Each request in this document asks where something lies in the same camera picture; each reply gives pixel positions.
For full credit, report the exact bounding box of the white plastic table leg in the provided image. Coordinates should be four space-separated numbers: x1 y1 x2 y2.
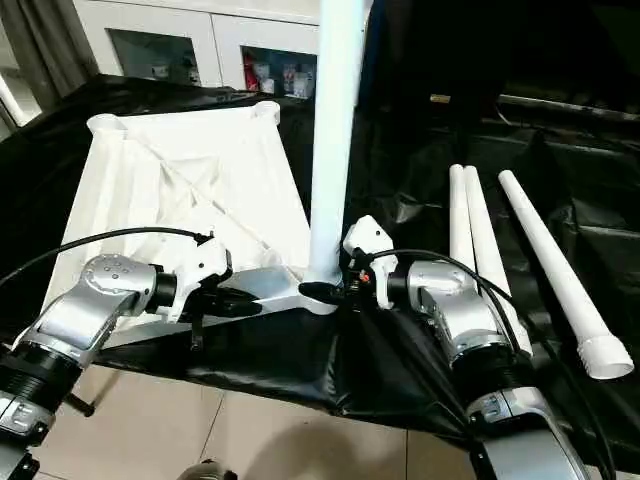
497 169 635 381
448 163 479 274
462 164 534 357
299 0 371 316

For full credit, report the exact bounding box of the white plastic table top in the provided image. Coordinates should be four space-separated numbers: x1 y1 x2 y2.
39 99 346 351

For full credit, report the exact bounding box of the black table mat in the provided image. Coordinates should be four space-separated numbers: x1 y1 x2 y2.
0 72 640 471

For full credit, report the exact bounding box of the black stand leg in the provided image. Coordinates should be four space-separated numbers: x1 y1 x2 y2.
69 392 96 417

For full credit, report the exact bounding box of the dark robot foot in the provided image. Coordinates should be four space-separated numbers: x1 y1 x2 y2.
182 459 239 480

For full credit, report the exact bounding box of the white glass-door cabinet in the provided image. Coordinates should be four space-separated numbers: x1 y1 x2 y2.
74 0 374 109

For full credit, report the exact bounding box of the white framed glass door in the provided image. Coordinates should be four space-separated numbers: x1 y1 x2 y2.
0 74 26 129

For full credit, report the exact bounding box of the grey curtain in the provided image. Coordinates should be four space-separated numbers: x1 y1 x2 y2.
0 0 101 131

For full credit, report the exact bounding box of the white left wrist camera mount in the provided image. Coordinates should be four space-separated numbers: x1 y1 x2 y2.
154 232 234 324

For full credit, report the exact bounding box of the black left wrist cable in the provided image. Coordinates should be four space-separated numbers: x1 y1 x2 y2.
0 226 216 289

